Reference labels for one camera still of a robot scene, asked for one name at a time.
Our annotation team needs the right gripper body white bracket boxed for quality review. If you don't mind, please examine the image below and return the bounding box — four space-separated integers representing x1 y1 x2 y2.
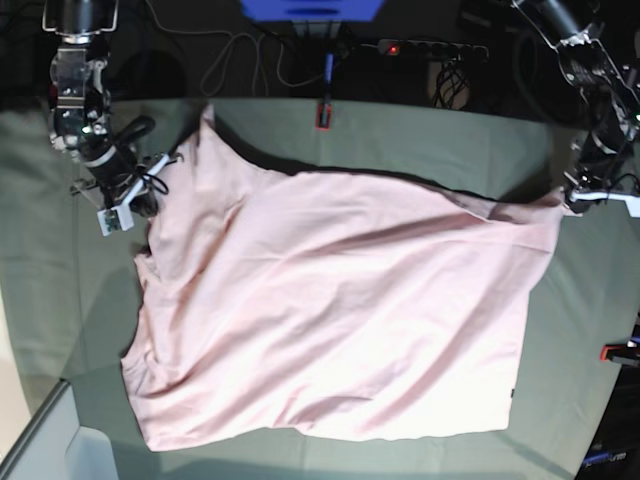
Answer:
69 153 183 236

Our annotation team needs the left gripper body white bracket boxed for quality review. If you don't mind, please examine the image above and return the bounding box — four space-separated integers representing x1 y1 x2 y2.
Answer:
564 172 639 218

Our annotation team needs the pink printed t-shirt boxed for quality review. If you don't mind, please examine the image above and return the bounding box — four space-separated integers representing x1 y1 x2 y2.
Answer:
121 108 565 452

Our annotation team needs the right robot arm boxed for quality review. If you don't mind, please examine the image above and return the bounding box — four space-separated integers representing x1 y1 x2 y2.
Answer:
42 1 171 236

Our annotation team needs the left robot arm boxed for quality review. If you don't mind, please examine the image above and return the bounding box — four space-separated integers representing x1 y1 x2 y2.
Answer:
511 1 639 218

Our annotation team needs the green table cloth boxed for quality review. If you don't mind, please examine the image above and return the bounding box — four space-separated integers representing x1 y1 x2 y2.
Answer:
1 99 639 479

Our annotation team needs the red black clamp right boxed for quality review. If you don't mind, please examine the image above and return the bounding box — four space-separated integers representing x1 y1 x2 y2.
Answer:
600 338 640 368

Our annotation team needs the red black clamp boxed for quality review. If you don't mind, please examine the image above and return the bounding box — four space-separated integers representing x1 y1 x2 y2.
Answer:
315 101 332 130
600 338 640 368

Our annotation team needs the red black clamp centre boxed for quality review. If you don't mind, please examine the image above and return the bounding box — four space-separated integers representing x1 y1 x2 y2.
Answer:
315 101 332 130

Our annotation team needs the white bin corner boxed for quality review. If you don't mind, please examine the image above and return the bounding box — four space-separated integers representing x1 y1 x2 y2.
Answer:
64 426 119 480

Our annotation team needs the black power strip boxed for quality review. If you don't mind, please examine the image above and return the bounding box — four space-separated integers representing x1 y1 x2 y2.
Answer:
376 39 490 63

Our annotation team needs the black cable bundle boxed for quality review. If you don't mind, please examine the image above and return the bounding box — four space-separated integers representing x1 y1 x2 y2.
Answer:
432 59 474 109

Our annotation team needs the white grey cable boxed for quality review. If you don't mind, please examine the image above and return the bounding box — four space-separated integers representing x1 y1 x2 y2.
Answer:
144 0 331 97

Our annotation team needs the blue clamp handle centre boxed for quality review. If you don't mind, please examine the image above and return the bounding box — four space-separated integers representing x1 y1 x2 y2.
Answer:
323 52 334 88

